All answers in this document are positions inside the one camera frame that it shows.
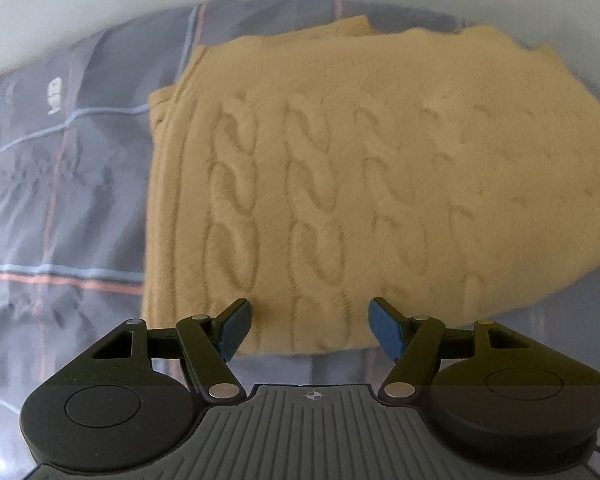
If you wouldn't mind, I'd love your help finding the tan cable knit cardigan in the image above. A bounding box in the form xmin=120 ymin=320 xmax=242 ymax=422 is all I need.
xmin=141 ymin=16 xmax=600 ymax=359

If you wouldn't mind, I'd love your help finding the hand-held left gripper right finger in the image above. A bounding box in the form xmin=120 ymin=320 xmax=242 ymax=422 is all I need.
xmin=368 ymin=296 xmax=527 ymax=406

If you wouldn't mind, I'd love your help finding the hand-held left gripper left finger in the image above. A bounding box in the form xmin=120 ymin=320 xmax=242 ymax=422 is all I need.
xmin=87 ymin=298 xmax=253 ymax=404

